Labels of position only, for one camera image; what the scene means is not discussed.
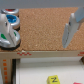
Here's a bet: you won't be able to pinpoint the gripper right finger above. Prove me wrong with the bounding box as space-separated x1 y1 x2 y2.
61 12 84 50

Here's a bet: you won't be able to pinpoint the blue button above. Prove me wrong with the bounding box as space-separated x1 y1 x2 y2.
2 13 22 30

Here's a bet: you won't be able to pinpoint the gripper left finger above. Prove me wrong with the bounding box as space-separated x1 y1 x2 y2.
0 12 17 46

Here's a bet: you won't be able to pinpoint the green button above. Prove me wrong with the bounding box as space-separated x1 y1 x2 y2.
0 27 22 50

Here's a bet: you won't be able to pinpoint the wooden drawer box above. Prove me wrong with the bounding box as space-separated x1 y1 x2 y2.
0 6 84 59

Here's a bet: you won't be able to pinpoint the yellow block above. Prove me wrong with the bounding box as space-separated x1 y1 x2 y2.
46 75 61 84

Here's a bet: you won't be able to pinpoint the red button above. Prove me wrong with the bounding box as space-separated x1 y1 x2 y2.
1 7 20 16

